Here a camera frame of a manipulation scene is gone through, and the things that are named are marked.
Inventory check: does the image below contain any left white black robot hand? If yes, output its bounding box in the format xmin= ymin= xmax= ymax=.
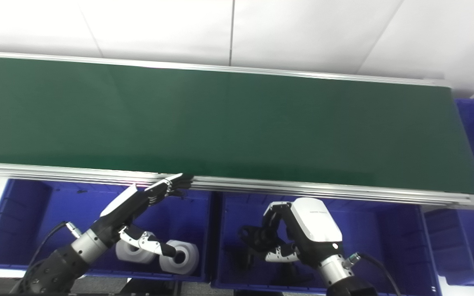
xmin=93 ymin=173 xmax=194 ymax=259

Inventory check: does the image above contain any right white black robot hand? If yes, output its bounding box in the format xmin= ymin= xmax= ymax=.
xmin=258 ymin=197 xmax=343 ymax=267

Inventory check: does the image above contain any black flange part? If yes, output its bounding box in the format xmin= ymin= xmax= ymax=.
xmin=239 ymin=225 xmax=281 ymax=257

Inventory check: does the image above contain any white cylindrical part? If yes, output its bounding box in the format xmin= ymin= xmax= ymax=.
xmin=116 ymin=238 xmax=158 ymax=264
xmin=159 ymin=240 xmax=200 ymax=275

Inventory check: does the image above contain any green conveyor belt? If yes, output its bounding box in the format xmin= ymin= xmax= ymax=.
xmin=0 ymin=50 xmax=474 ymax=210

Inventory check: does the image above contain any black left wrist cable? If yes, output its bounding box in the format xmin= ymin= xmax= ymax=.
xmin=26 ymin=221 xmax=83 ymax=274

